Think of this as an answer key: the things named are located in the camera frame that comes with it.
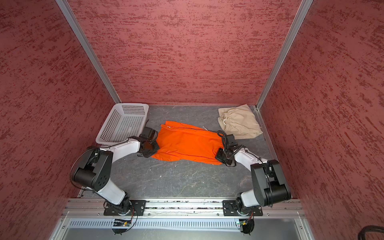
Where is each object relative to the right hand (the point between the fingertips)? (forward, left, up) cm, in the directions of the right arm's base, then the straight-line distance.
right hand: (215, 160), depth 90 cm
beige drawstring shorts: (+29, -21, +2) cm, 36 cm away
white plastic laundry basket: (+33, +65, +1) cm, 73 cm away
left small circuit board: (-30, +51, -3) cm, 60 cm away
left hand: (+7, +37, 0) cm, 38 cm away
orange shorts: (+15, +25, -1) cm, 29 cm away
